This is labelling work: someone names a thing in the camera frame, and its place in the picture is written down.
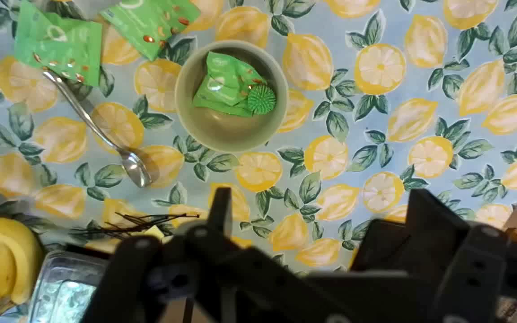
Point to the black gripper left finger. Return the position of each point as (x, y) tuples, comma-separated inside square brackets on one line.
[(170, 279)]

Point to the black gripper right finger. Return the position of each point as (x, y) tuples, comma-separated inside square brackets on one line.
[(480, 279)]

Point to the silver metal spoon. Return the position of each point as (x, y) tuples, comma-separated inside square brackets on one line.
[(134, 166)]

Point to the round green toy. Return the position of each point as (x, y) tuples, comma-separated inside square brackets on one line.
[(261, 98)]

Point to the yellow banana bunch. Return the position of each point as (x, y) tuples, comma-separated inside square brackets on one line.
[(14, 256)]

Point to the lemon print tablecloth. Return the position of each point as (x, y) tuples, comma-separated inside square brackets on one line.
[(331, 35)]

